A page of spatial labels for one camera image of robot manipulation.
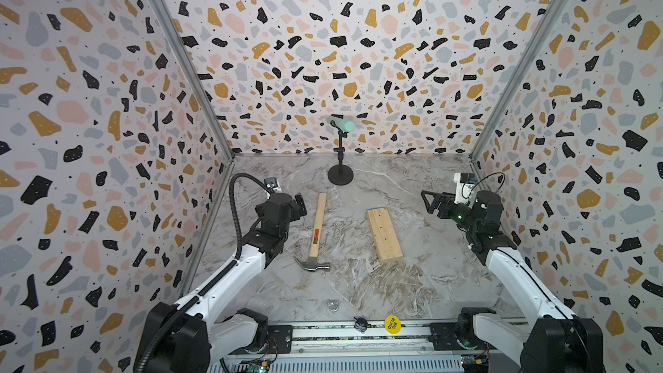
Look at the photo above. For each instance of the small clear disc on table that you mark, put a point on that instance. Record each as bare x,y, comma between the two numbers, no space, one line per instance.
333,305

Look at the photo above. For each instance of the microphone on black stand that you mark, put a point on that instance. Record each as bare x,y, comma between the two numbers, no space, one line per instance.
341,174

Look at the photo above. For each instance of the yellow round sticker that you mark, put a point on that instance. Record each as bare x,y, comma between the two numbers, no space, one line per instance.
392,325

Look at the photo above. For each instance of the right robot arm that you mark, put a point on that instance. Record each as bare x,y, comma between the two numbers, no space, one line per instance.
554,339

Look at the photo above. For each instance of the wooden handle claw hammer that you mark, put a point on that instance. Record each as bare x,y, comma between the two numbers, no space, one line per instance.
312,263

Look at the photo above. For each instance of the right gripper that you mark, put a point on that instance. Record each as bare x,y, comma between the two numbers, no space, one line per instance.
445,199

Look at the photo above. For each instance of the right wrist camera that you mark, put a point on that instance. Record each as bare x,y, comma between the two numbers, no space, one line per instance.
465,183

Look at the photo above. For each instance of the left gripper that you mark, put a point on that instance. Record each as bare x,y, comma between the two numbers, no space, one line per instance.
299,212

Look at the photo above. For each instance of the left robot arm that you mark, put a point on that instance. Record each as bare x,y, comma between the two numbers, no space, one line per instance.
217,295

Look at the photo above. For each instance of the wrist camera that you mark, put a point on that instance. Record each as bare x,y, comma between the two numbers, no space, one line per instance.
465,183
272,185

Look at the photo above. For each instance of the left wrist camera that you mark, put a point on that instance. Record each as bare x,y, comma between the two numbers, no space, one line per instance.
272,185

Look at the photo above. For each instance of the wooden block with nails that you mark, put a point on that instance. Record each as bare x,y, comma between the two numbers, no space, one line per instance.
388,247

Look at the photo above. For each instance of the black knob on rail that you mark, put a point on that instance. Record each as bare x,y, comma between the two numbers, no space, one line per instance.
361,324

